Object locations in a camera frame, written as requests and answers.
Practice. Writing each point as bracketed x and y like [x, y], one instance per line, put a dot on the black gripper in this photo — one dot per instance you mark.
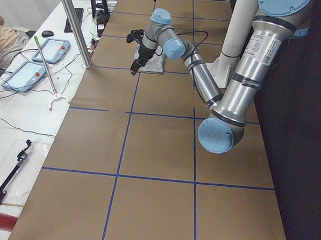
[144, 52]

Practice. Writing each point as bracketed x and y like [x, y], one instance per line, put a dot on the blue white striped polo shirt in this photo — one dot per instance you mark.
[155, 64]

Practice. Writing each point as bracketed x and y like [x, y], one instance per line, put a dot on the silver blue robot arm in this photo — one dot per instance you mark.
[227, 86]

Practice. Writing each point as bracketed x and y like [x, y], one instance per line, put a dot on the black box with label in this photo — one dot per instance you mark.
[101, 19]

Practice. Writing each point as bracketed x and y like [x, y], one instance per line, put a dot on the far blue teach pendant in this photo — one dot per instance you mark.
[54, 50]

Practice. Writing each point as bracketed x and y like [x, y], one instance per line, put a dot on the blue teach pendant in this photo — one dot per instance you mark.
[25, 77]
[54, 50]

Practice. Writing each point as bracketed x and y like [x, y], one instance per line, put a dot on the silver reacher grabber tool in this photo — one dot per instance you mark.
[57, 96]

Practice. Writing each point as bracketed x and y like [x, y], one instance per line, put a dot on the black computer mouse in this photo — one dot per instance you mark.
[47, 33]

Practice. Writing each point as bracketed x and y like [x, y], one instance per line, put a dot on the brown paper table cover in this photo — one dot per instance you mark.
[127, 164]

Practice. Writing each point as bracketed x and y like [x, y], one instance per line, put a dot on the near blue teach pendant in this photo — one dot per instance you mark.
[25, 77]

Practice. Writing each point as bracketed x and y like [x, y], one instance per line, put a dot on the person in beige top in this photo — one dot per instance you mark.
[11, 43]

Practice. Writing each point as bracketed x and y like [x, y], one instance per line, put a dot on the black long clamp tool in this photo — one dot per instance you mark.
[21, 157]

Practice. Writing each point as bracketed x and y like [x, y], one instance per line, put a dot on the aluminium frame post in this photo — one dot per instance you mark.
[78, 35]

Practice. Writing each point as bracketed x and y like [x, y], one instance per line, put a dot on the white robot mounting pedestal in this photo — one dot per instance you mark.
[240, 24]

